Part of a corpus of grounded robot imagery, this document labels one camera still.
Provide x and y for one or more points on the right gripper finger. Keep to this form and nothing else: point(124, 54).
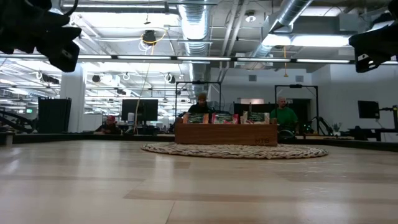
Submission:
point(359, 42)

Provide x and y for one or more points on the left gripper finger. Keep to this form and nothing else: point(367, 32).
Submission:
point(71, 33)

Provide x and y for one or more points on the pouches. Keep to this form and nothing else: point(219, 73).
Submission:
point(256, 117)

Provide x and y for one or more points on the orange tea packet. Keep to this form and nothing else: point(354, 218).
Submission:
point(196, 119)

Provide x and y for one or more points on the black background robot arm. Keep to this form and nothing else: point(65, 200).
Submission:
point(14, 121)
point(323, 123)

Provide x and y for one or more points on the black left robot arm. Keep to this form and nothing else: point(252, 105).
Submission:
point(12, 28)

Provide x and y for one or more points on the wooden tea organizer box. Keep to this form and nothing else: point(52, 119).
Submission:
point(225, 135)

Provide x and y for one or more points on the white building column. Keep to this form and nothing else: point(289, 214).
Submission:
point(73, 93)

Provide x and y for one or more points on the black round ceiling speaker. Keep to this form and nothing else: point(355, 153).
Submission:
point(96, 78)

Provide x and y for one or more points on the black tall cabinet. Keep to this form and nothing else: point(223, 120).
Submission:
point(54, 115)

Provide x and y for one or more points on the small black monitor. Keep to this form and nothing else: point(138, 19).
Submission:
point(368, 109)

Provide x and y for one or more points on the black desk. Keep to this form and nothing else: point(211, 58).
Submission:
point(379, 130)

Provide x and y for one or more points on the person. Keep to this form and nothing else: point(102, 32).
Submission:
point(201, 107)
point(109, 127)
point(284, 116)

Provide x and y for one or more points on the white plastic bottle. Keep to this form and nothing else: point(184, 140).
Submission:
point(131, 117)

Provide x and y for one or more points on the large black computer monitor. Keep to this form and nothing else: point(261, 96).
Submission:
point(140, 109)

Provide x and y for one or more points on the grey bin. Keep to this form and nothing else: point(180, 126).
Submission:
point(6, 138)

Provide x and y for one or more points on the white ceiling sensor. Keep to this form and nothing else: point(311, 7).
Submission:
point(250, 18)

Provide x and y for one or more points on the black partition screen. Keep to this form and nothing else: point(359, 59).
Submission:
point(245, 107)

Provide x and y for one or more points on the round woven placemat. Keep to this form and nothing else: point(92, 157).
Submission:
point(234, 151)

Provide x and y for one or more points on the grey wall vent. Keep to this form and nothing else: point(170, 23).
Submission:
point(299, 78)
point(252, 77)

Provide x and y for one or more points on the long ceiling light rail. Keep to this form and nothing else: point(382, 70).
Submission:
point(140, 57)

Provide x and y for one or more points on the black gantry frame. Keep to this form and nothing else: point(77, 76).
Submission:
point(295, 86)
point(199, 82)

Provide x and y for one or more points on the black table frame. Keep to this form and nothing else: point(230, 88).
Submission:
point(93, 137)

